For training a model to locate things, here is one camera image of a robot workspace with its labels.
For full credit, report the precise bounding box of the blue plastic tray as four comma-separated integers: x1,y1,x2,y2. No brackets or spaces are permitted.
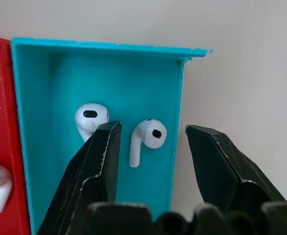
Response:
10,36,214,235

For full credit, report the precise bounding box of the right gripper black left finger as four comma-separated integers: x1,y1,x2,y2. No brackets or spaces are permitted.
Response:
37,120,123,235

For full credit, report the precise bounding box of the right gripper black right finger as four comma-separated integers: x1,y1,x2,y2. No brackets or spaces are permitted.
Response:
185,124,287,215

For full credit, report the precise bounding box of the red plastic tray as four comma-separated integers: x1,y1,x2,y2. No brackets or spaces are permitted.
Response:
0,36,33,235

